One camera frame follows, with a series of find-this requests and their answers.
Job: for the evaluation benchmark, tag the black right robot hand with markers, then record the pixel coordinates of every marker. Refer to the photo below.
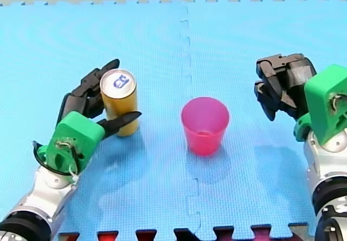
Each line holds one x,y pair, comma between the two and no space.
282,85

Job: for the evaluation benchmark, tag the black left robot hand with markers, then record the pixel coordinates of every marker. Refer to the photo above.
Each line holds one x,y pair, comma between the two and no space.
86,91

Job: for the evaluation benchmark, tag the yellow drink can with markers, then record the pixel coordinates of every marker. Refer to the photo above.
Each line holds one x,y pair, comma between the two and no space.
120,102

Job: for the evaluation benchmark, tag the pink plastic cup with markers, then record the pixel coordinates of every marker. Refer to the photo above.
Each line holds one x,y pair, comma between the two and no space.
204,125

